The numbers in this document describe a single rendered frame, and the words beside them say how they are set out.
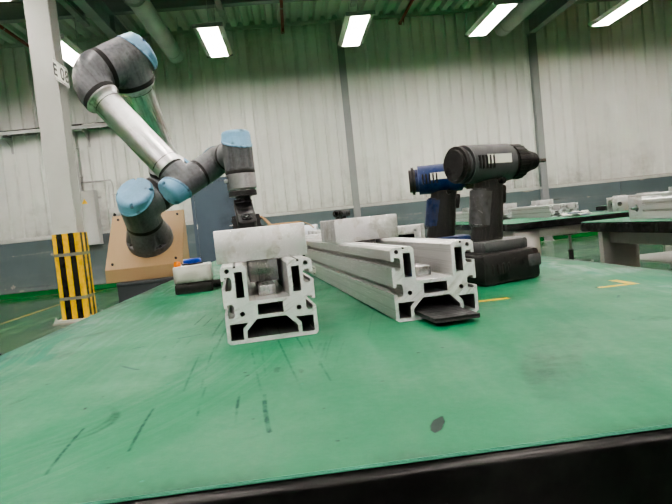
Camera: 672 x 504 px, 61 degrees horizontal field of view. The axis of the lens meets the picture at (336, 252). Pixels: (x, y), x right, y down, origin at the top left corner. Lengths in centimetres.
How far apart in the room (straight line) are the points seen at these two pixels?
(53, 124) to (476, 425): 766
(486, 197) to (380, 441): 64
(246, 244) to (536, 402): 42
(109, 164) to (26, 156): 169
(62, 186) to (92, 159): 541
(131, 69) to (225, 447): 143
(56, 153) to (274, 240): 718
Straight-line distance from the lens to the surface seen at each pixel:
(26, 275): 1358
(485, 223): 92
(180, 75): 1298
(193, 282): 127
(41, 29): 818
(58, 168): 780
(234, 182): 145
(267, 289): 67
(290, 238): 70
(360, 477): 30
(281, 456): 32
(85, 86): 164
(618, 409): 37
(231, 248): 69
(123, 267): 196
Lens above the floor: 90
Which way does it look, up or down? 3 degrees down
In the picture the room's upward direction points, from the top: 6 degrees counter-clockwise
